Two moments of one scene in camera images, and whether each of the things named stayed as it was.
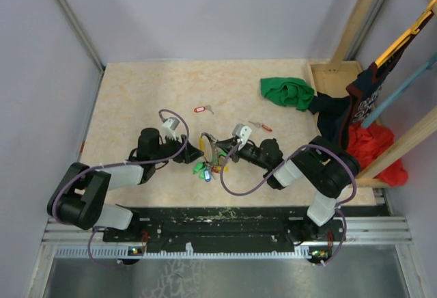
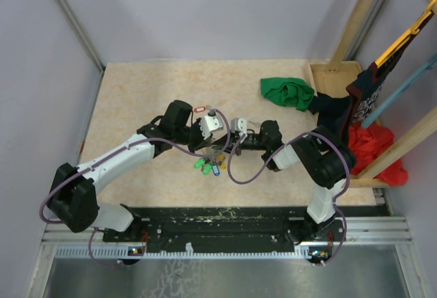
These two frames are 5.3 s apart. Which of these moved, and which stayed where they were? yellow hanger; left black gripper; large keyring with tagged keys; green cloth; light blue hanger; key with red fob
Moved: left black gripper; large keyring with tagged keys
Stayed: yellow hanger; light blue hanger; green cloth; key with red fob
